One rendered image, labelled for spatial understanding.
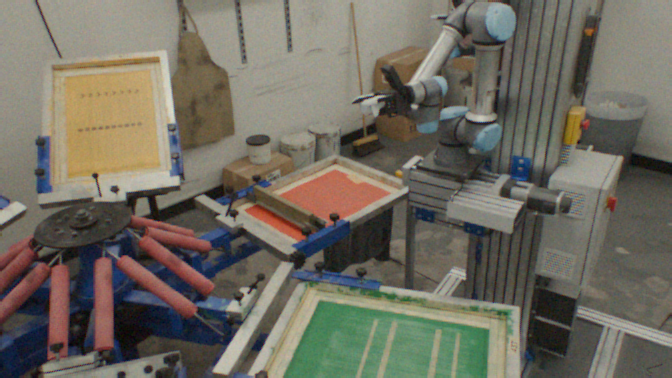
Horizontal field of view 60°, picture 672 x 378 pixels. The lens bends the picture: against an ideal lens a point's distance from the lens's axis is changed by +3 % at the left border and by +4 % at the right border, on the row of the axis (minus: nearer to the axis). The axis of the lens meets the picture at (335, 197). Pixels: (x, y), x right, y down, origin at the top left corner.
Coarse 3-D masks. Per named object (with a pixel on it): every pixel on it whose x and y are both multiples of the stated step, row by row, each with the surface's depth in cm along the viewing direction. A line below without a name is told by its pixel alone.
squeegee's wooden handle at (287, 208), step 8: (256, 192) 267; (264, 192) 262; (272, 192) 261; (264, 200) 264; (272, 200) 259; (280, 200) 254; (280, 208) 256; (288, 208) 251; (296, 208) 247; (288, 216) 253; (296, 216) 249; (304, 216) 244; (312, 216) 243; (304, 224) 246; (312, 224) 244
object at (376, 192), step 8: (360, 184) 288; (368, 184) 287; (368, 192) 280; (376, 192) 279; (384, 192) 279; (368, 200) 272; (376, 200) 272; (352, 208) 266; (360, 208) 266; (320, 216) 261; (344, 216) 260; (280, 224) 256; (288, 224) 255; (328, 224) 254; (288, 232) 249; (296, 232) 249
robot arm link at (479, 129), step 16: (480, 0) 202; (464, 16) 202; (480, 16) 196; (496, 16) 192; (512, 16) 195; (480, 32) 197; (496, 32) 193; (480, 48) 201; (496, 48) 200; (480, 64) 204; (496, 64) 204; (480, 80) 206; (496, 80) 207; (480, 96) 209; (480, 112) 211; (464, 128) 218; (480, 128) 213; (496, 128) 213; (480, 144) 213; (496, 144) 218
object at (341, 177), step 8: (320, 176) 298; (328, 176) 297; (336, 176) 297; (344, 176) 296; (304, 184) 290; (312, 184) 289; (352, 184) 288; (288, 192) 283; (296, 192) 282; (288, 200) 275; (248, 208) 270; (256, 208) 269; (264, 208) 269; (304, 208) 268; (256, 216) 263; (264, 216) 262; (272, 216) 262; (272, 224) 256
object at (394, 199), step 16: (320, 160) 307; (336, 160) 309; (352, 160) 305; (288, 176) 291; (304, 176) 297; (368, 176) 294; (384, 176) 287; (400, 192) 271; (368, 208) 258; (384, 208) 263; (256, 224) 250; (352, 224) 249; (288, 240) 237
